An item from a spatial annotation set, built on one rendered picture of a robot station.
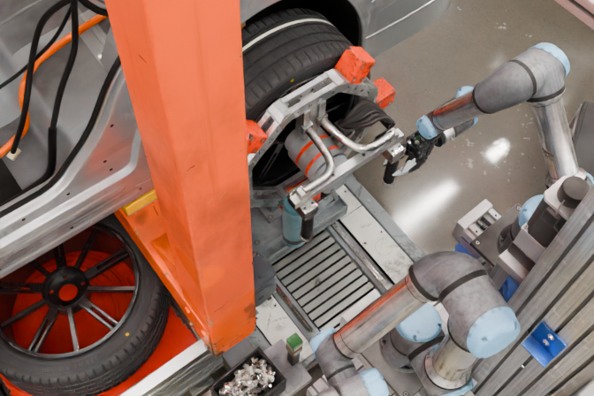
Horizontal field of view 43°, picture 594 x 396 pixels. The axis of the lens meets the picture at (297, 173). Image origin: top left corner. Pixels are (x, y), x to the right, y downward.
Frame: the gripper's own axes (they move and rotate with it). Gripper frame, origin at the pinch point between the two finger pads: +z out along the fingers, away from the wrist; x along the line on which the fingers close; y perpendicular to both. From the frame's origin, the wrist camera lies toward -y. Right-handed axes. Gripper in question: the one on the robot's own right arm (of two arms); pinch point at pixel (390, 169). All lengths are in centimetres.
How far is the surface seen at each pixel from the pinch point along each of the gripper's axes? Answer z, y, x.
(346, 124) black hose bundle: 9.0, 16.7, -14.1
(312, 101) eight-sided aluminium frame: 17.9, 28.7, -20.4
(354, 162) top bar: 14.9, 15.0, -2.7
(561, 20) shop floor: -173, -83, -48
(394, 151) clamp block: 0.8, 12.0, 0.4
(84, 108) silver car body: 71, 19, -64
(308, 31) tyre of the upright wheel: 5, 33, -40
